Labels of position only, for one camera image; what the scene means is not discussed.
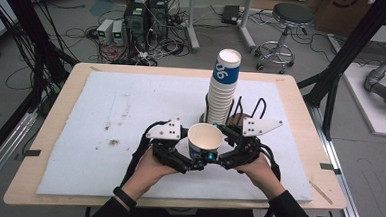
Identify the black tape piece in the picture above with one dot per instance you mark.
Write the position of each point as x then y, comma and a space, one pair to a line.
329, 167
31, 152

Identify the cardboard box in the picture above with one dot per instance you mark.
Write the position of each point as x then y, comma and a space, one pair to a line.
352, 16

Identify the grey bench power supply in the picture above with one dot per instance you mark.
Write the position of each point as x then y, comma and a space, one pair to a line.
118, 32
105, 30

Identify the black box on floor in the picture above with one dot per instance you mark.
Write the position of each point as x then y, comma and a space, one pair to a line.
230, 14

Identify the black frame post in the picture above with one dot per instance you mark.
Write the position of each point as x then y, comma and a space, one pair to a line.
25, 23
347, 53

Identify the white foam mat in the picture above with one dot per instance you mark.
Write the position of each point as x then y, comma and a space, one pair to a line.
111, 171

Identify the wooden table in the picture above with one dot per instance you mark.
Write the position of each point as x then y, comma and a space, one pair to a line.
41, 167

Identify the black round stool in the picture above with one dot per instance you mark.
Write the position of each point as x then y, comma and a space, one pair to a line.
291, 15

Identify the black wristband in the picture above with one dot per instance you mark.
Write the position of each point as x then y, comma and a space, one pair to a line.
125, 197

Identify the black computer tower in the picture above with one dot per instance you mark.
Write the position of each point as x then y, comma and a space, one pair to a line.
137, 22
159, 15

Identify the stack of white paper cups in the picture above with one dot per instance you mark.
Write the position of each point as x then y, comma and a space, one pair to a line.
221, 96

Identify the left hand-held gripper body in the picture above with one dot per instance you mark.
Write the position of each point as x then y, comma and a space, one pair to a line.
166, 132

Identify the white table leg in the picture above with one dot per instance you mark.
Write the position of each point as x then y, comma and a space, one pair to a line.
192, 25
247, 24

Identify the person's left hand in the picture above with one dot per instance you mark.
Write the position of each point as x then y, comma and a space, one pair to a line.
147, 176

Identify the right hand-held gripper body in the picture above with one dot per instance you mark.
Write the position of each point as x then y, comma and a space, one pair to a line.
250, 148

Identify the person's right hand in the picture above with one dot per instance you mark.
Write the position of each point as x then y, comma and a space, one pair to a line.
264, 175

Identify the white platform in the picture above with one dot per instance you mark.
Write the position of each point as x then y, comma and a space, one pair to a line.
364, 107

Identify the blue banded paper cup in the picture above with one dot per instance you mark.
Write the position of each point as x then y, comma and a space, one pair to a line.
204, 139

